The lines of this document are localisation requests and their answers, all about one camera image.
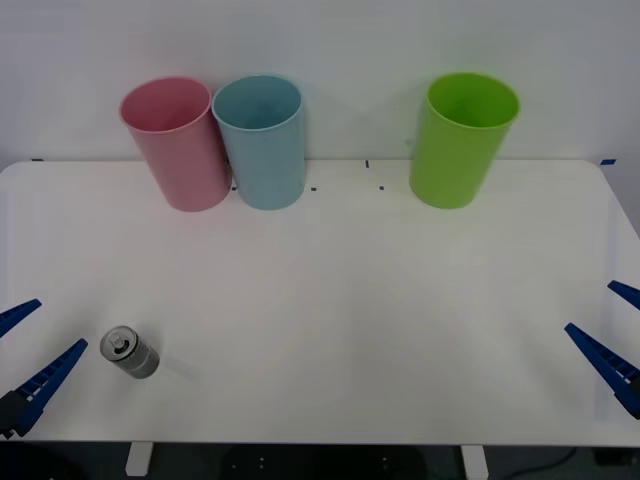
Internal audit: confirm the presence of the pink plastic bin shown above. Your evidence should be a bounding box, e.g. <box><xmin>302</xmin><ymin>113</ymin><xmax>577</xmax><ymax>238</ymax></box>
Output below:
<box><xmin>118</xmin><ymin>75</ymin><xmax>233</xmax><ymax>213</ymax></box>

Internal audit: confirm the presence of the white table leg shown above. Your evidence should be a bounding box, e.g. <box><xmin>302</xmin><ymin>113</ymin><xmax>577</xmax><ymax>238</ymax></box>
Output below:
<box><xmin>124</xmin><ymin>442</ymin><xmax>154</xmax><ymax>477</ymax></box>
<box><xmin>459</xmin><ymin>444</ymin><xmax>489</xmax><ymax>480</ymax></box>

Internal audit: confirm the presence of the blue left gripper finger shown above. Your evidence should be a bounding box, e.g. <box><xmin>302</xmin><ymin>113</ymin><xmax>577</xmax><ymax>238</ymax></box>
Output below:
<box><xmin>0</xmin><ymin>338</ymin><xmax>89</xmax><ymax>441</ymax></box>
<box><xmin>0</xmin><ymin>298</ymin><xmax>43</xmax><ymax>338</ymax></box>

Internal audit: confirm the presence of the pale blue plastic bin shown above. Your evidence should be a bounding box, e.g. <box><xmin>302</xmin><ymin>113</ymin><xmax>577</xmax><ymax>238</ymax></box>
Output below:
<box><xmin>211</xmin><ymin>74</ymin><xmax>307</xmax><ymax>211</ymax></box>

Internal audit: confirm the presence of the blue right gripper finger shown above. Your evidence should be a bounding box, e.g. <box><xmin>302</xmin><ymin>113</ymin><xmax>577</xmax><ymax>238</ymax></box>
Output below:
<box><xmin>607</xmin><ymin>280</ymin><xmax>640</xmax><ymax>311</ymax></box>
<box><xmin>563</xmin><ymin>322</ymin><xmax>640</xmax><ymax>420</ymax></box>

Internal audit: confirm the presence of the grey and black drink can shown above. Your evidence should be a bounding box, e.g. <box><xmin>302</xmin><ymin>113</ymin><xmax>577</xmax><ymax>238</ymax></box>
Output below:
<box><xmin>99</xmin><ymin>325</ymin><xmax>161</xmax><ymax>381</ymax></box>

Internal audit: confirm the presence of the black floor cable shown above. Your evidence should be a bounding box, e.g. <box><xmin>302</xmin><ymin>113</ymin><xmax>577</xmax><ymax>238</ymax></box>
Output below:
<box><xmin>492</xmin><ymin>447</ymin><xmax>577</xmax><ymax>475</ymax></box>

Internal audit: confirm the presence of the green plastic bin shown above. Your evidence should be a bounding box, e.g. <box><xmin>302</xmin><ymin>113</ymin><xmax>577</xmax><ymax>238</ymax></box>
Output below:
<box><xmin>408</xmin><ymin>71</ymin><xmax>522</xmax><ymax>210</ymax></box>

